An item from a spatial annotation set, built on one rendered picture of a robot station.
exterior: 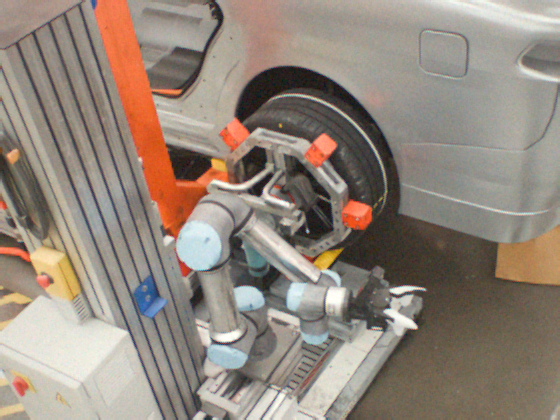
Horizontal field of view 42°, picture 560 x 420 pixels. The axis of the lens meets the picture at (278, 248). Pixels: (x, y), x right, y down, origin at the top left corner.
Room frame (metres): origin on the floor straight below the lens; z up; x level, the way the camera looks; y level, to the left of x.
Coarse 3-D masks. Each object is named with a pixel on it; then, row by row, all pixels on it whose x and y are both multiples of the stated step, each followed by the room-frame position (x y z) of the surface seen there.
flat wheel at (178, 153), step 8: (168, 152) 3.31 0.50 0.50; (176, 152) 3.30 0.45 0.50; (184, 152) 3.28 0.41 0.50; (192, 152) 3.27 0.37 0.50; (176, 160) 3.25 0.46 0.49; (184, 160) 3.24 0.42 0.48; (192, 160) 3.23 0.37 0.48; (200, 160) 3.21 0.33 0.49; (208, 160) 3.17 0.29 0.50; (176, 168) 3.25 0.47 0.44; (184, 168) 3.24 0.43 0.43; (192, 168) 3.21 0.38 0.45; (200, 168) 3.21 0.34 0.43; (208, 168) 3.15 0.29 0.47; (176, 176) 3.25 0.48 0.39; (184, 176) 3.09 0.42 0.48; (192, 176) 3.24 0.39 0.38; (200, 176) 3.07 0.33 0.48
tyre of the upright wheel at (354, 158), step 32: (288, 96) 2.51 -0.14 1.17; (320, 96) 2.46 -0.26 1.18; (256, 128) 2.44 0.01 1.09; (288, 128) 2.34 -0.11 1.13; (320, 128) 2.28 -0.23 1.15; (352, 128) 2.32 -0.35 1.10; (352, 160) 2.19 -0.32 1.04; (384, 160) 2.28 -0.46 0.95; (352, 192) 2.17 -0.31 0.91; (384, 192) 2.24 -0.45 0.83
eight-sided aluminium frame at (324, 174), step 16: (256, 144) 2.34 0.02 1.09; (272, 144) 2.29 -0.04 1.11; (288, 144) 2.25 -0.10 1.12; (304, 144) 2.23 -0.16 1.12; (224, 160) 2.46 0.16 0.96; (240, 160) 2.47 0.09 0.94; (304, 160) 2.20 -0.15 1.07; (240, 176) 2.47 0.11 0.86; (320, 176) 2.16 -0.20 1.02; (336, 176) 2.17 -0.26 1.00; (336, 192) 2.11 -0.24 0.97; (336, 208) 2.12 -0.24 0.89; (336, 224) 2.12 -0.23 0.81; (304, 240) 2.28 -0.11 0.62; (320, 240) 2.22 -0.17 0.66; (336, 240) 2.12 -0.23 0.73
